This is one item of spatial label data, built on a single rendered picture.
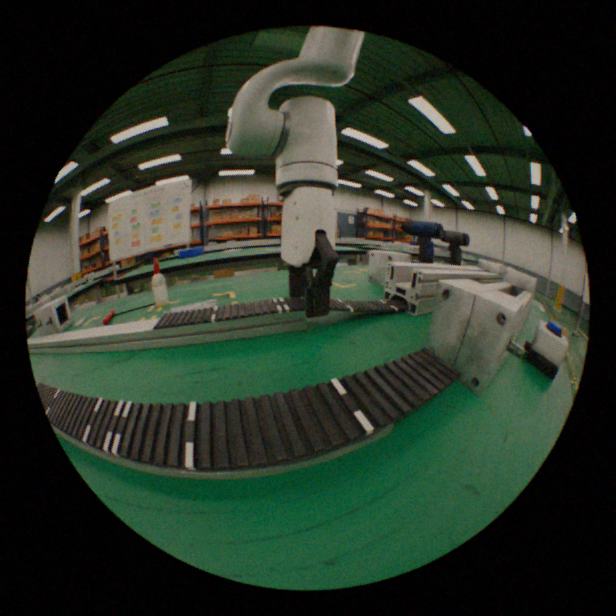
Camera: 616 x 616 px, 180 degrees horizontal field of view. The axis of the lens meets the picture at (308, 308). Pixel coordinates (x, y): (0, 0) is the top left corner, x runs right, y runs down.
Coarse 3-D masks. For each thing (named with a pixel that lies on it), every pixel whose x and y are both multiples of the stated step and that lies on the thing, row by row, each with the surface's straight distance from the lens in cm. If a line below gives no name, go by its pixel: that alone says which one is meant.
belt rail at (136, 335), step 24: (288, 312) 26; (48, 336) 66; (72, 336) 47; (96, 336) 38; (120, 336) 34; (144, 336) 31; (168, 336) 30; (192, 336) 28; (216, 336) 27; (240, 336) 27
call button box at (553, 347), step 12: (540, 324) 40; (540, 336) 37; (552, 336) 37; (564, 336) 44; (528, 348) 41; (540, 348) 38; (552, 348) 38; (564, 348) 38; (528, 360) 38; (540, 360) 38; (552, 360) 38; (552, 372) 39
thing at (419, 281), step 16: (400, 272) 41; (416, 272) 36; (432, 272) 38; (448, 272) 44; (464, 272) 52; (480, 272) 67; (384, 288) 43; (400, 288) 41; (416, 288) 37; (432, 288) 39; (416, 304) 37; (432, 304) 41
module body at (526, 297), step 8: (496, 288) 40; (504, 288) 49; (512, 288) 63; (512, 296) 68; (520, 296) 42; (528, 296) 49; (528, 304) 55; (528, 312) 77; (520, 320) 34; (520, 328) 45; (504, 360) 32
